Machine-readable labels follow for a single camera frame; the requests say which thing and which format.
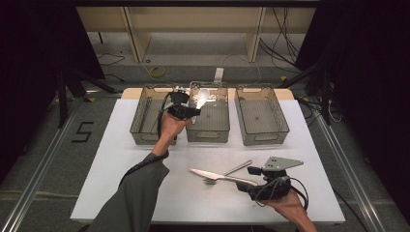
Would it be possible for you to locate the black metal stand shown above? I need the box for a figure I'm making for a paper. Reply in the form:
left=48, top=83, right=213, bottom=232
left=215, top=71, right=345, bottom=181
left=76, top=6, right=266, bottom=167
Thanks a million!
left=56, top=66, right=119, bottom=130
left=278, top=61, right=333, bottom=127

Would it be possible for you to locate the light wooden shelf unit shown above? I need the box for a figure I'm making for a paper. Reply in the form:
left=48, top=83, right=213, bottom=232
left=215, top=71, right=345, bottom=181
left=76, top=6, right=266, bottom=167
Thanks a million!
left=75, top=6, right=317, bottom=64

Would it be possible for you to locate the yellow tape roll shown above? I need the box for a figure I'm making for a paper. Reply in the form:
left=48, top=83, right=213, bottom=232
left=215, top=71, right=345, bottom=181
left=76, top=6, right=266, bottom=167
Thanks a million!
left=150, top=66, right=167, bottom=79

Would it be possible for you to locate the smoky clear plastic bin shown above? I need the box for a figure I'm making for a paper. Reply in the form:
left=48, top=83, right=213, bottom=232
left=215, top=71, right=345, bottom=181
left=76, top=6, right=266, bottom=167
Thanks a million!
left=186, top=81, right=231, bottom=144
left=130, top=84, right=182, bottom=146
left=234, top=84, right=290, bottom=147

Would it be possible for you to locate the person's left hand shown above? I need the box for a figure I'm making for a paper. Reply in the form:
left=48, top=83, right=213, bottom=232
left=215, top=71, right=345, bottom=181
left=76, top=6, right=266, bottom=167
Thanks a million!
left=151, top=110, right=193, bottom=158

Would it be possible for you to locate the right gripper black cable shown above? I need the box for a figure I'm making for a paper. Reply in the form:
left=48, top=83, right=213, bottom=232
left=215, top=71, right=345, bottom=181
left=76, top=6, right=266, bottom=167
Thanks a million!
left=254, top=175, right=309, bottom=212

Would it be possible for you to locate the metal fork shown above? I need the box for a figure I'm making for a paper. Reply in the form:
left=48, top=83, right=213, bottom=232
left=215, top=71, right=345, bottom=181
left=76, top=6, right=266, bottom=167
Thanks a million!
left=203, top=159, right=254, bottom=186

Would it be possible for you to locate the black curtain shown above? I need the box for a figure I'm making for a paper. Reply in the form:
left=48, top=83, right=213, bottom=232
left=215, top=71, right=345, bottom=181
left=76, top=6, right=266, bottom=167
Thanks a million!
left=0, top=0, right=105, bottom=182
left=294, top=0, right=410, bottom=223

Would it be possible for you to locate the metal table knife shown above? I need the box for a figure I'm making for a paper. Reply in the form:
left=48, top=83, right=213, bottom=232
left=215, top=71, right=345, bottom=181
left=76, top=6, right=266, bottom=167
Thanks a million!
left=188, top=167, right=259, bottom=187

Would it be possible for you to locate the white floor cable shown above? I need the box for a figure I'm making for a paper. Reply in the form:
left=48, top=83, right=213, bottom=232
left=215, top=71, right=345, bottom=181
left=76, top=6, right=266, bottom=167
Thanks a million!
left=221, top=52, right=262, bottom=83

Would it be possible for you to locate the thick black floor cable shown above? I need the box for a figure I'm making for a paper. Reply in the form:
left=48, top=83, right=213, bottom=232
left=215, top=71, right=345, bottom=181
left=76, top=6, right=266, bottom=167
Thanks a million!
left=333, top=189, right=368, bottom=232

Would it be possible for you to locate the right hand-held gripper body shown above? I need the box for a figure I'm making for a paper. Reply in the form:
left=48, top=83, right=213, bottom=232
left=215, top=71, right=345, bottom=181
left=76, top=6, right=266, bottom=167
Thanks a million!
left=246, top=156, right=305, bottom=203

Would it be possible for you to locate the bundle of black cables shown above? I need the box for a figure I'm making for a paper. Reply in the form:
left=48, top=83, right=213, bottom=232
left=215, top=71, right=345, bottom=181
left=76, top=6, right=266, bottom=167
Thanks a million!
left=259, top=6, right=303, bottom=73

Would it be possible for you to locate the aluminium floor rail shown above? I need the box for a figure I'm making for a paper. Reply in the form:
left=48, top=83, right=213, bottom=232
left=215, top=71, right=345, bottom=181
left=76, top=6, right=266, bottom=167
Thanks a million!
left=0, top=102, right=81, bottom=232
left=313, top=112, right=388, bottom=232

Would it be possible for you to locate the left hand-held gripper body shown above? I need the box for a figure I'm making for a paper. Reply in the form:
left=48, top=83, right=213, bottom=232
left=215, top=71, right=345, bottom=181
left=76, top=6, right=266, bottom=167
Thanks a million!
left=166, top=87, right=191, bottom=120

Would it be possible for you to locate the thin black floor cable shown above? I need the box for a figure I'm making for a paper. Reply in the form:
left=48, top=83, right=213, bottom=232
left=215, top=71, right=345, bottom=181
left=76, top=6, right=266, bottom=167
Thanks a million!
left=96, top=52, right=126, bottom=67

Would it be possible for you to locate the person's right hand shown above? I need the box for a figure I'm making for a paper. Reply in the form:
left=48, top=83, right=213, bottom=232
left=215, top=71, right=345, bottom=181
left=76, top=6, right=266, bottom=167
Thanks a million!
left=257, top=189, right=308, bottom=223

